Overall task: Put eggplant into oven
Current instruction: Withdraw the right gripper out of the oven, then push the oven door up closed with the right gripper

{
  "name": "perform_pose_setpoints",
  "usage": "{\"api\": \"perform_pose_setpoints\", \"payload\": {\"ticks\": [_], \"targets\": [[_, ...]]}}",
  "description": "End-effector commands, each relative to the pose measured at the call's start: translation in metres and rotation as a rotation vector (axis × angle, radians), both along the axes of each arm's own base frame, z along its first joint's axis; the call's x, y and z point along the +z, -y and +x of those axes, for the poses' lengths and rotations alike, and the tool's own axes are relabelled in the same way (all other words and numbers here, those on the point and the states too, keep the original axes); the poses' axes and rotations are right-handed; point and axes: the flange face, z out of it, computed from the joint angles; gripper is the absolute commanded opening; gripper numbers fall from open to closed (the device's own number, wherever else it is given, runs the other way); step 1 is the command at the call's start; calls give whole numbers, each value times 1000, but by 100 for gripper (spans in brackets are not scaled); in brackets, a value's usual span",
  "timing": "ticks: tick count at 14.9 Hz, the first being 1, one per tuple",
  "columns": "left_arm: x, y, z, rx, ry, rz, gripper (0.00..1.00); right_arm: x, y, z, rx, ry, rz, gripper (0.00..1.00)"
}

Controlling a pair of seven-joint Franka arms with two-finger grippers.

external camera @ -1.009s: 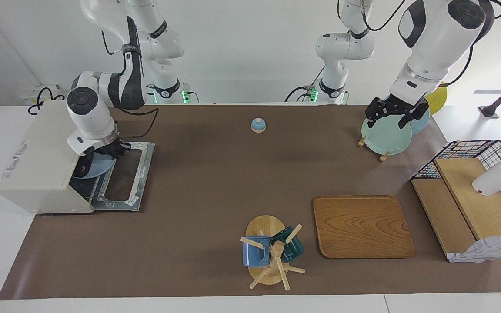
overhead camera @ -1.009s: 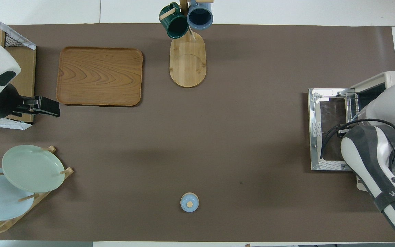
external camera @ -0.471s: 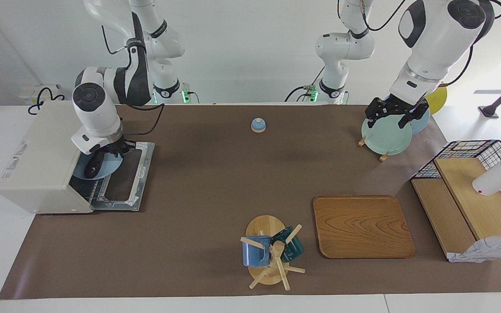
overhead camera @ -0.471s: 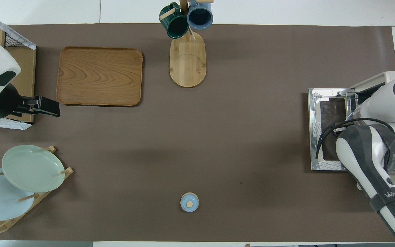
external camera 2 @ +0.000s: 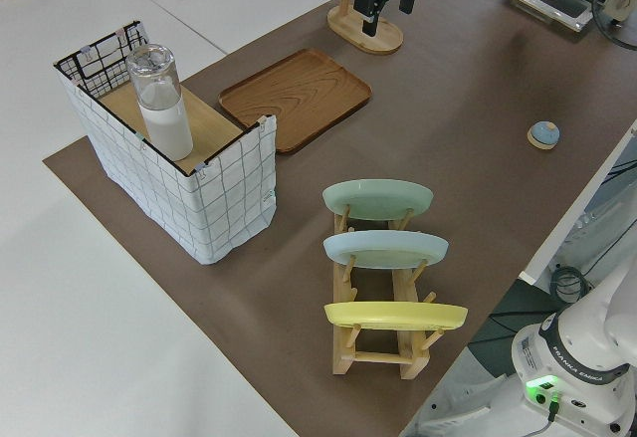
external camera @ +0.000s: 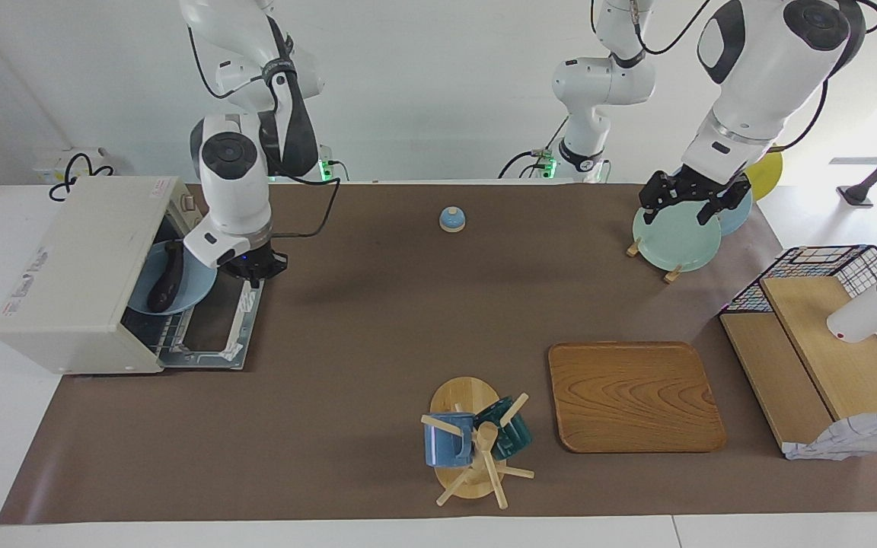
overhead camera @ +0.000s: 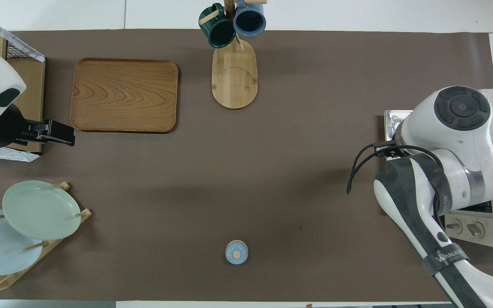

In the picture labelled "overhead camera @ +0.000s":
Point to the blue ceramic mug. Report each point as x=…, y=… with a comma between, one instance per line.
x=250, y=21

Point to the dark green ceramic mug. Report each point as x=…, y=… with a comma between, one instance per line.
x=218, y=32

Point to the brown table mat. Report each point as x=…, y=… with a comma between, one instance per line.
x=272, y=171

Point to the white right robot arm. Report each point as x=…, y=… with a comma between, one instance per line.
x=460, y=128

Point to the wooden mug tree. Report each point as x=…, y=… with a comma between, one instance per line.
x=233, y=81

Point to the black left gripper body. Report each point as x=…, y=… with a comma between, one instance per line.
x=49, y=131

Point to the wooden serving tray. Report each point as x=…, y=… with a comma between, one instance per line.
x=122, y=94

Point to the wooden dish rack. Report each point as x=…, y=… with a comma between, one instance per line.
x=84, y=212

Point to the small blue knobbed lid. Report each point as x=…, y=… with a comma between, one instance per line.
x=236, y=252

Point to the pale green racked plate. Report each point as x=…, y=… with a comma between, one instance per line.
x=37, y=209

